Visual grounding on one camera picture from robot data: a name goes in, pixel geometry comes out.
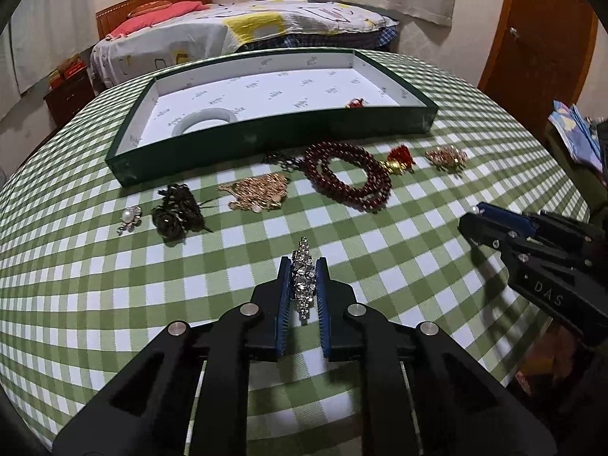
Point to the rose gold brooch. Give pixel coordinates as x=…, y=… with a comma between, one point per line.
x=446, y=156

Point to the rhinestone silver brooch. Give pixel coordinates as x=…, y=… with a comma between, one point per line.
x=304, y=280

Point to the dark chair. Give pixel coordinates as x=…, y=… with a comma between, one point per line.
x=565, y=180

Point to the bed with patterned quilt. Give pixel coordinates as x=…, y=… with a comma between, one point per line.
x=190, y=38

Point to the dark wooden nightstand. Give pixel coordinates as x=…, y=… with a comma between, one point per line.
x=69, y=99

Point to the wooden door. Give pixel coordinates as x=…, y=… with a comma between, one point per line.
x=536, y=33

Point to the wooden headboard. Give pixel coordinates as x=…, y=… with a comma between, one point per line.
x=118, y=12

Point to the pink pillow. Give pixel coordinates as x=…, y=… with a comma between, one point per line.
x=161, y=16

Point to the green jewelry box tray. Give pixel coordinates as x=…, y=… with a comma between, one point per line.
x=237, y=142

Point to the red box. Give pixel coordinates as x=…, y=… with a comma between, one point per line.
x=71, y=69

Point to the blue plaid bed sheet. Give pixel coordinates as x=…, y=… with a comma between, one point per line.
x=332, y=38

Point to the white jade bangle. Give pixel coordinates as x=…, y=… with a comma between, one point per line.
x=209, y=113

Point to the red tassel charm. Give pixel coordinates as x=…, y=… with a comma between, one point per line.
x=356, y=102

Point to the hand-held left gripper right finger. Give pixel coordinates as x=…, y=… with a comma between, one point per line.
x=323, y=304

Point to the orange cushion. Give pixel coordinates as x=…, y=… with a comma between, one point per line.
x=149, y=8

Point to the printed light blue cloth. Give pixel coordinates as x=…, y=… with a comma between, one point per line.
x=574, y=128

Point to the pearl brooch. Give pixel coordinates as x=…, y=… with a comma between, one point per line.
x=128, y=216

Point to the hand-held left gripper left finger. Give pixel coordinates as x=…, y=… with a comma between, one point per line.
x=284, y=304

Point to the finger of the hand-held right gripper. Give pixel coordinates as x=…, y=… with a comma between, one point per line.
x=503, y=221
x=484, y=232

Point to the green checked tablecloth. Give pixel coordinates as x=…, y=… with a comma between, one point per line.
x=142, y=294

